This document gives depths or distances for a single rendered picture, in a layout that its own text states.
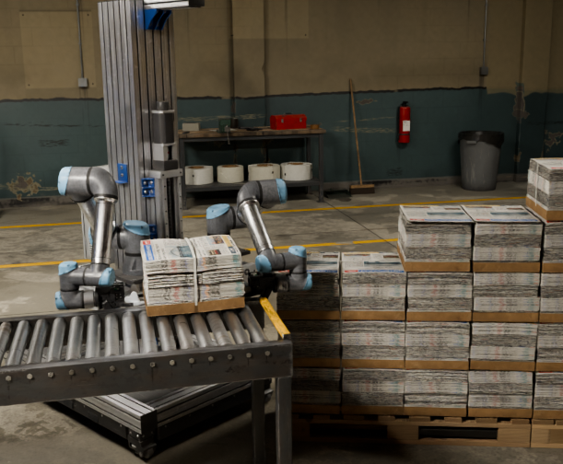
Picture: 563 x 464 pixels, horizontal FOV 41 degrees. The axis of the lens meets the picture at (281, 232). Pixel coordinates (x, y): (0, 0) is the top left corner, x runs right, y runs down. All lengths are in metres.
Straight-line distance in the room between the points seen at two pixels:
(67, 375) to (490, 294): 1.85
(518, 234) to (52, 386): 2.01
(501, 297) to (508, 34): 7.90
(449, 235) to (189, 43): 6.85
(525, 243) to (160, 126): 1.72
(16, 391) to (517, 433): 2.23
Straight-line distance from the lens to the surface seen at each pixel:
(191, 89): 9.82
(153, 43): 3.68
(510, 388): 3.66
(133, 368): 2.60
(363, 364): 3.54
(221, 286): 2.96
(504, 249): 3.44
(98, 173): 3.14
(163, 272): 2.90
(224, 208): 3.75
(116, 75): 3.70
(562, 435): 3.81
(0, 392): 2.65
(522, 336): 3.58
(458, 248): 3.41
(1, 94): 9.84
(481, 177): 10.37
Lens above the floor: 1.76
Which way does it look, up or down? 13 degrees down
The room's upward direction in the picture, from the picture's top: 1 degrees counter-clockwise
